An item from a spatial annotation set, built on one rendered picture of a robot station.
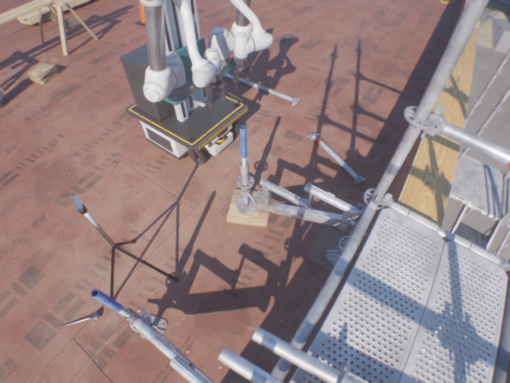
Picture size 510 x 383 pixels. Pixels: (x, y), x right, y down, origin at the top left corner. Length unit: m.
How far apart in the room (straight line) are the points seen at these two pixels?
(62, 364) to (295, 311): 1.50
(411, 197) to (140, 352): 1.78
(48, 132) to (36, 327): 2.12
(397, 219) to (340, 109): 2.01
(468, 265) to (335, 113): 2.15
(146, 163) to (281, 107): 1.49
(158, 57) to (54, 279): 1.69
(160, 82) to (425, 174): 1.61
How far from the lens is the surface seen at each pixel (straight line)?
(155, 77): 1.75
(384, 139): 2.98
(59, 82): 4.60
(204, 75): 1.63
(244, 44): 1.97
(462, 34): 0.97
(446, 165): 1.88
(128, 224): 2.29
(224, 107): 2.52
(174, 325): 1.89
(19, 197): 3.09
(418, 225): 1.41
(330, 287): 1.13
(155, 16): 1.61
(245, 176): 1.85
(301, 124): 2.88
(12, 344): 2.42
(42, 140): 3.57
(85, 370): 2.07
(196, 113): 2.50
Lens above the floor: 1.80
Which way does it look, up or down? 53 degrees down
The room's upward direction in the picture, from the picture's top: straight up
